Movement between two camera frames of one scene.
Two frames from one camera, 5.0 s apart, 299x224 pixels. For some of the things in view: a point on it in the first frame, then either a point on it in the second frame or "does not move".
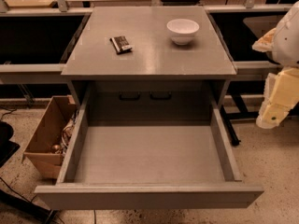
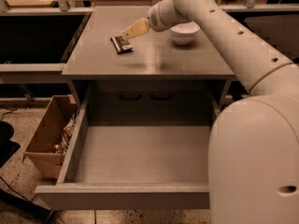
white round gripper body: [288, 41] to [153, 19]
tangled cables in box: [67, 133] does not move
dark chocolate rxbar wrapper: [121, 45] does not move
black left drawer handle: [137, 98] does not move
